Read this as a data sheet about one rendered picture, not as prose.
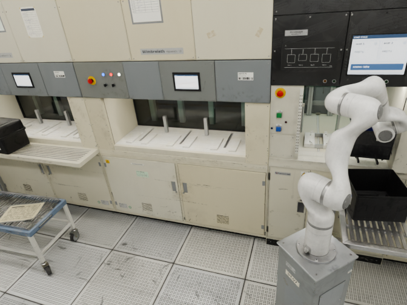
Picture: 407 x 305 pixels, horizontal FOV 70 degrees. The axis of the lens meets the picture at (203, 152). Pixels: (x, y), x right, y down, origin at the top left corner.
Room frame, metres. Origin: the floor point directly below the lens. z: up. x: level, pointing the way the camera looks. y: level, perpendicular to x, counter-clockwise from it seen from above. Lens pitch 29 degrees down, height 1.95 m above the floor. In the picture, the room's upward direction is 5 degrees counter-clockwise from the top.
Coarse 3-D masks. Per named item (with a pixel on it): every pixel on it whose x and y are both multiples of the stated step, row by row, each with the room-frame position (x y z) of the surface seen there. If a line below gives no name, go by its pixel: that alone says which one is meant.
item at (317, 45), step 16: (400, 32) 1.57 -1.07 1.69; (288, 48) 1.77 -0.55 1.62; (304, 48) 1.74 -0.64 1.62; (320, 48) 1.70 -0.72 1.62; (336, 48) 1.67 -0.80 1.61; (288, 64) 1.76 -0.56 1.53; (304, 64) 1.73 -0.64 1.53; (320, 64) 1.70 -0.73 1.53; (336, 64) 1.67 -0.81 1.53; (320, 96) 2.52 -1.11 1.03; (304, 112) 2.56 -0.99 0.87; (320, 112) 2.51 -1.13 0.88; (304, 224) 1.70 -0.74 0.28; (272, 240) 1.78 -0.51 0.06; (368, 256) 1.52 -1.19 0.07
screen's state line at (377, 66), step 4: (352, 64) 1.64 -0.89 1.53; (356, 64) 1.63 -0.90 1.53; (360, 64) 1.63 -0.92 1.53; (364, 64) 1.62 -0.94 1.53; (368, 64) 1.61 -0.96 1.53; (372, 64) 1.60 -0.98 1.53; (376, 64) 1.60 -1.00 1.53; (380, 64) 1.59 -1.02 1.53; (384, 64) 1.58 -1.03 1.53; (388, 64) 1.58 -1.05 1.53; (392, 64) 1.57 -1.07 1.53; (396, 64) 1.56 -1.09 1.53; (400, 64) 1.56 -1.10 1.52; (352, 68) 1.64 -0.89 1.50; (356, 68) 1.63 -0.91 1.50; (360, 68) 1.62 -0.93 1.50; (364, 68) 1.62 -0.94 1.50; (368, 68) 1.61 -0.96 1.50; (372, 68) 1.60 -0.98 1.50; (376, 68) 1.60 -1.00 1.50; (380, 68) 1.59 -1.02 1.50; (384, 68) 1.58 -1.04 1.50; (388, 68) 1.58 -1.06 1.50; (392, 68) 1.57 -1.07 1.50; (396, 68) 1.56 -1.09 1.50; (400, 68) 1.55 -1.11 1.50
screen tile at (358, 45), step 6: (354, 42) 1.64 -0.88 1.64; (360, 42) 1.63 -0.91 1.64; (366, 42) 1.62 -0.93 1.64; (372, 42) 1.61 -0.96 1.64; (378, 42) 1.60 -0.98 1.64; (354, 48) 1.64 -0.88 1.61; (360, 48) 1.63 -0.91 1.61; (366, 48) 1.62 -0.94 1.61; (372, 48) 1.61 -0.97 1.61; (378, 48) 1.60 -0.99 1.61; (354, 54) 1.64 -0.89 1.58; (360, 54) 1.63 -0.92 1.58; (366, 54) 1.62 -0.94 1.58; (372, 54) 1.61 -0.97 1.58; (354, 60) 1.64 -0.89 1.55; (360, 60) 1.63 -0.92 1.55; (366, 60) 1.62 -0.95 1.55; (372, 60) 1.61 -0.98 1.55
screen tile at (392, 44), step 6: (384, 42) 1.59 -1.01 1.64; (390, 42) 1.58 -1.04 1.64; (396, 42) 1.57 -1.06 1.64; (384, 48) 1.59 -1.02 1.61; (390, 48) 1.58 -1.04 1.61; (396, 48) 1.57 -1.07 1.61; (402, 48) 1.56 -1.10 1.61; (384, 54) 1.59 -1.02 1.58; (390, 54) 1.58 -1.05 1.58; (396, 54) 1.57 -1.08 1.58; (402, 54) 1.56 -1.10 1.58; (384, 60) 1.59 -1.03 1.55; (390, 60) 1.58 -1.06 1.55; (396, 60) 1.57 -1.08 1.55; (402, 60) 1.56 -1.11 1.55
